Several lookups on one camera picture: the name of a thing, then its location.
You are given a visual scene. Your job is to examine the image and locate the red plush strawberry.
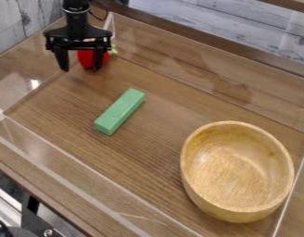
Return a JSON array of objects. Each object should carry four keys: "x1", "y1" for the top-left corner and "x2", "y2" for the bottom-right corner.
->
[{"x1": 77, "y1": 46, "x2": 118, "y2": 69}]

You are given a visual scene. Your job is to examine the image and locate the wooden bowl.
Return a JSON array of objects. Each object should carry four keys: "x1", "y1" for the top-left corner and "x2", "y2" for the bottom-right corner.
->
[{"x1": 180, "y1": 120, "x2": 295, "y2": 223}]

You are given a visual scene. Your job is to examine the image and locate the clear acrylic tray walls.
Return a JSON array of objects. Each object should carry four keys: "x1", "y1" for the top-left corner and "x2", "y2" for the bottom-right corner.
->
[{"x1": 0, "y1": 15, "x2": 304, "y2": 237}]

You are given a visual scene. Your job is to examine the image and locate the green rectangular block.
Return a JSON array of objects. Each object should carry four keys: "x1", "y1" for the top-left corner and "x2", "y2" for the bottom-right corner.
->
[{"x1": 93, "y1": 88, "x2": 145, "y2": 135}]

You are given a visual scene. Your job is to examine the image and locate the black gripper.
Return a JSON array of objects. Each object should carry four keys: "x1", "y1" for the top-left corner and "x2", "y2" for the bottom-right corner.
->
[{"x1": 42, "y1": 27, "x2": 112, "y2": 72}]

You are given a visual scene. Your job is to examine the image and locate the black table leg bracket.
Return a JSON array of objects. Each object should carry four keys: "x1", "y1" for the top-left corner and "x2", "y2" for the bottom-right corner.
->
[{"x1": 21, "y1": 193, "x2": 63, "y2": 237}]

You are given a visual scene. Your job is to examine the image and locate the black cable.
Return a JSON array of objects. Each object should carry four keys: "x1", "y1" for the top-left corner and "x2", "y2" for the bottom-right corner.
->
[{"x1": 0, "y1": 217, "x2": 13, "y2": 237}]

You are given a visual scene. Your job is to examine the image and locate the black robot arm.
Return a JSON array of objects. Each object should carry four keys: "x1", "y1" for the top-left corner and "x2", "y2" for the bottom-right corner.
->
[{"x1": 42, "y1": 0, "x2": 112, "y2": 72}]

